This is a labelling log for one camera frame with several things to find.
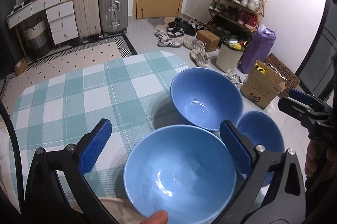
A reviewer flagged white drawer desk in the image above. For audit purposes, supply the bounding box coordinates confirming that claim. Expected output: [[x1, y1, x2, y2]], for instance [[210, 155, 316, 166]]
[[7, 0, 79, 45]]

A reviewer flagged blue bowl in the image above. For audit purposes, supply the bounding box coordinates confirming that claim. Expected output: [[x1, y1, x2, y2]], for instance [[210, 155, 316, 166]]
[[170, 68, 243, 132], [235, 111, 286, 187], [123, 125, 237, 223]]

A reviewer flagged checkered teal tablecloth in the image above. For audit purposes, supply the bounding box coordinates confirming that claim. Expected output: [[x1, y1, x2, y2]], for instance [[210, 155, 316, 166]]
[[11, 51, 187, 199]]

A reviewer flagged small brown cardboard box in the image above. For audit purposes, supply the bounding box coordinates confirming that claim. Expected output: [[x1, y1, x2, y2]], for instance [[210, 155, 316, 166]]
[[197, 30, 220, 52]]

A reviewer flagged person's right hand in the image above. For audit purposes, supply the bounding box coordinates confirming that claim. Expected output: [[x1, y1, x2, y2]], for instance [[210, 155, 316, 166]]
[[304, 140, 336, 192]]

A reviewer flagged woven laundry basket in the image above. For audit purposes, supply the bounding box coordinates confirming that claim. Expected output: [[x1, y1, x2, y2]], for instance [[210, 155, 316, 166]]
[[24, 17, 52, 59]]

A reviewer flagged bamboo shoe rack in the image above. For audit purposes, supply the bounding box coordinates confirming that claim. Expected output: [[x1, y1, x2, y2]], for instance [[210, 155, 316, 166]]
[[206, 0, 268, 37]]

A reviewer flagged beige suitcase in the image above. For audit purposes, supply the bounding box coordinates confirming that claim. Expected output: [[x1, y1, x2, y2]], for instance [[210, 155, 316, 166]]
[[72, 0, 101, 39]]

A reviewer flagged silver suitcase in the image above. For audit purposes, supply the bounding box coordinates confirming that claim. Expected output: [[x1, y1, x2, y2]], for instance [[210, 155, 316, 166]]
[[98, 0, 128, 37]]

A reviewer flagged green printed cardboard box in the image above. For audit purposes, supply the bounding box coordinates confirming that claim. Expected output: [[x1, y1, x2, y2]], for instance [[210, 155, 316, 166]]
[[240, 60, 286, 109]]

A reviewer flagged person's left hand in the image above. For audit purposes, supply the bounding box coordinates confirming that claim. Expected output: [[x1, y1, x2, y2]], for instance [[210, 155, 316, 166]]
[[139, 210, 169, 224]]

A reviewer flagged white trash bin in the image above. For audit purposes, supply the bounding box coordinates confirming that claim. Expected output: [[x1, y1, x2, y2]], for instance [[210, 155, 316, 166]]
[[216, 38, 245, 72]]

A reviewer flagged purple rolled mat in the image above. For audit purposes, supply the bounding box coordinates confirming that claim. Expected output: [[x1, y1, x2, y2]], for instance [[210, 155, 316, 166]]
[[237, 25, 277, 74]]

